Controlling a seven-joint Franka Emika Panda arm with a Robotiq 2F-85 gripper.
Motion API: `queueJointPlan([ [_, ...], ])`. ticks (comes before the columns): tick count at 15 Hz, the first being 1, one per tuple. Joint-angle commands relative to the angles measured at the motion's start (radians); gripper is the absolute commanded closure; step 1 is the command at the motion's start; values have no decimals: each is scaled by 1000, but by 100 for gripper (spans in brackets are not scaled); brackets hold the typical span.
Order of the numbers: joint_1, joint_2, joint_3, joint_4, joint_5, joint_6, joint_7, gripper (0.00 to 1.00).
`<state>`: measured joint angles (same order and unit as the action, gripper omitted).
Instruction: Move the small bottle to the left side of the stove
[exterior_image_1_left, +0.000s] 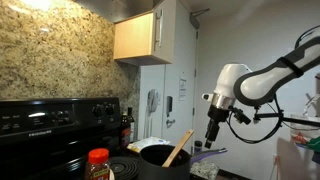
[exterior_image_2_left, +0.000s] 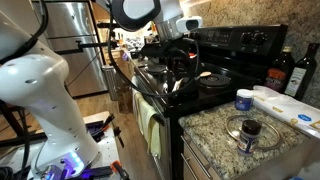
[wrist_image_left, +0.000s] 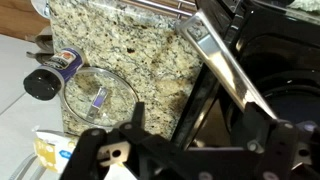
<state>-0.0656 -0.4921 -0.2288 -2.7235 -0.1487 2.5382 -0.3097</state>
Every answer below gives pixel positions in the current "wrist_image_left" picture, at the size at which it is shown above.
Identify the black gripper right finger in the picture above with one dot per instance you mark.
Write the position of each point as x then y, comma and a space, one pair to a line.
283, 150

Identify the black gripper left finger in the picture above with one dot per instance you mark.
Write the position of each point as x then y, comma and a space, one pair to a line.
86, 150

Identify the small bottle black cap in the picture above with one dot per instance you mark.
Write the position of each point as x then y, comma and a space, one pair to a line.
66, 63

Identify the black electric stove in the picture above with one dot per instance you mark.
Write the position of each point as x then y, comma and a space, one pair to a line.
266, 36

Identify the white yellow paper package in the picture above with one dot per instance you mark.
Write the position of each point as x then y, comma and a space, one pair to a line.
50, 150

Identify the round glass pot lid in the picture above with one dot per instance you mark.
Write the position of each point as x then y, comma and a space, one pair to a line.
116, 100

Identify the granite topped counter cabinet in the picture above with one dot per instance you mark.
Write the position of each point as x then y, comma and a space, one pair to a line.
140, 46

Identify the pale yellow dish towel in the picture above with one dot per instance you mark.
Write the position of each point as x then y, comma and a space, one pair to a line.
308, 4

